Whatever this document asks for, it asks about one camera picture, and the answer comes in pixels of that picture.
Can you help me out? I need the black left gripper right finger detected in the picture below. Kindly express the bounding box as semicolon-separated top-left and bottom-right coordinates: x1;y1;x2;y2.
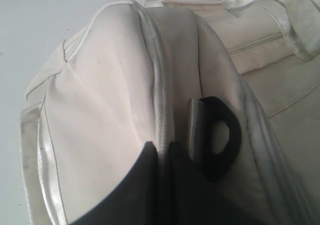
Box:
168;141;263;225

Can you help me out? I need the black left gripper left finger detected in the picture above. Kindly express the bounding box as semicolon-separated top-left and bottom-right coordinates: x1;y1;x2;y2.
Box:
74;141;168;225

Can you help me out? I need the cream fabric duffel bag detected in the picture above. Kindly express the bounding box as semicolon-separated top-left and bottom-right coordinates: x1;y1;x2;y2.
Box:
20;0;320;225

